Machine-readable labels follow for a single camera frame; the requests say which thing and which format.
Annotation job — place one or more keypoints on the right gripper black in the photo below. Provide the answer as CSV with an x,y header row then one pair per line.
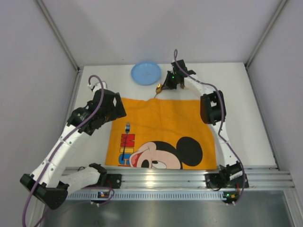
x,y
169,83

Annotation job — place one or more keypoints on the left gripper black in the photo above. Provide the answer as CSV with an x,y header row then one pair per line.
x,y
113,104

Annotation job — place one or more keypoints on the gold metal spoon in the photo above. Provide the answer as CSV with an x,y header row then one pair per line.
x,y
158,90

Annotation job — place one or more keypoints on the light blue plate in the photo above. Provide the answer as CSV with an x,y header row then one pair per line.
x,y
146,73

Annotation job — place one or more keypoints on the blue fork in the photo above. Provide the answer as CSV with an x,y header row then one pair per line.
x,y
127,130

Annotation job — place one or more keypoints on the orange cartoon mouse towel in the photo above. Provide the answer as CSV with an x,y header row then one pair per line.
x,y
164,134

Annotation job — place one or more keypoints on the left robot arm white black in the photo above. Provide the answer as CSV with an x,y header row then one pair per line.
x,y
47,182

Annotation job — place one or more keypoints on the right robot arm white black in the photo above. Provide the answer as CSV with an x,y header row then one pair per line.
x,y
213,113

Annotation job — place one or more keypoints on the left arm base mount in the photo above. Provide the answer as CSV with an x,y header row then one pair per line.
x,y
112,181

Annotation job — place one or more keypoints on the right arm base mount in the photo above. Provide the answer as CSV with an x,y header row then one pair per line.
x,y
217,182

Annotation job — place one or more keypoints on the slotted cable duct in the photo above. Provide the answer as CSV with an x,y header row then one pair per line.
x,y
120,195

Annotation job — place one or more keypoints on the aluminium rail beam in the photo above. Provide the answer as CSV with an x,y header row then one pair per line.
x,y
156,179

